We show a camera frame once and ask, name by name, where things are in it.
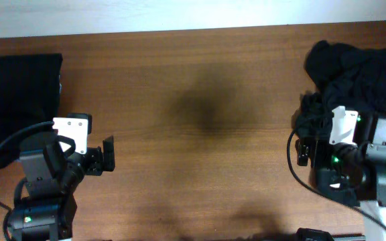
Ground black trousers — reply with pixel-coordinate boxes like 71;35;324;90
0;53;64;171

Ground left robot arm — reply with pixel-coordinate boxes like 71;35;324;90
5;131;115;241

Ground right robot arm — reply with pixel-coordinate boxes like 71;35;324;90
290;106;386;240

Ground black jacket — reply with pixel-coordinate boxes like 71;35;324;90
296;40;386;139

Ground right black camera cable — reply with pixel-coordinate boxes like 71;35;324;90
285;129;386;241

